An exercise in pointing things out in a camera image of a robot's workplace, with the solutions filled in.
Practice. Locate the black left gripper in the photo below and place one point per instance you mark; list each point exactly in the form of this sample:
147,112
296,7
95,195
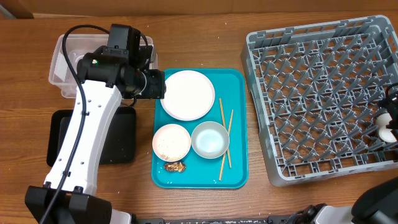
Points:
157,88

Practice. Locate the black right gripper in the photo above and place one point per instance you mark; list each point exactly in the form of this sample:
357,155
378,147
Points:
390,104

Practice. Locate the small white cup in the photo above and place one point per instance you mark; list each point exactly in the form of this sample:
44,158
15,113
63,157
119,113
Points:
385,133

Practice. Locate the pink bowl with rice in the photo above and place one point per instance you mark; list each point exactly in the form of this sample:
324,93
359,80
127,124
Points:
171,142

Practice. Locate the grey-green bowl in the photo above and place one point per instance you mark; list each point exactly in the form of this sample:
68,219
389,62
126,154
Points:
210,140

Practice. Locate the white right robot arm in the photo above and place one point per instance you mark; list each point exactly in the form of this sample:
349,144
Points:
376,205

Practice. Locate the grey dishwasher rack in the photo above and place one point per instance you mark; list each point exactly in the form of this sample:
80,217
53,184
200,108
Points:
316,90

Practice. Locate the clear plastic bin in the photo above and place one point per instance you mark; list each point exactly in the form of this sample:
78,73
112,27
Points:
66,56

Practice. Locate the large white plate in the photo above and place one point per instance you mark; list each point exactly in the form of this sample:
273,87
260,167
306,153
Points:
189,95

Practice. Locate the black tray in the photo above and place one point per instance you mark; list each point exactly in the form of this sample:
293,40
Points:
119,146

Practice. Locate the teal plastic tray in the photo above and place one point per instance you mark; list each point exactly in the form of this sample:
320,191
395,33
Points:
204,173

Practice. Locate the brown food scrap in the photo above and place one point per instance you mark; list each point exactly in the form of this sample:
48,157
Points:
175,167

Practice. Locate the black rail at table edge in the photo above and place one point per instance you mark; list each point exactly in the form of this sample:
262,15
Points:
217,221

